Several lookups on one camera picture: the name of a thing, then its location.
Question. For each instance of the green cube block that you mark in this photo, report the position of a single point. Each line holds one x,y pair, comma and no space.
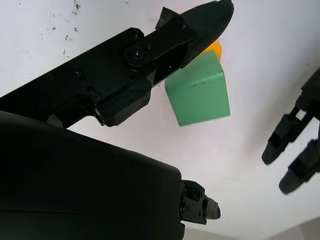
200,100

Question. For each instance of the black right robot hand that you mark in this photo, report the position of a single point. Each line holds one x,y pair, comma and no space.
75,187

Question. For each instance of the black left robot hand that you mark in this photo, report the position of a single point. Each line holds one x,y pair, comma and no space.
287,130

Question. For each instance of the yellow cube block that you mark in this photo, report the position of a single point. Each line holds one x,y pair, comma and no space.
216,51

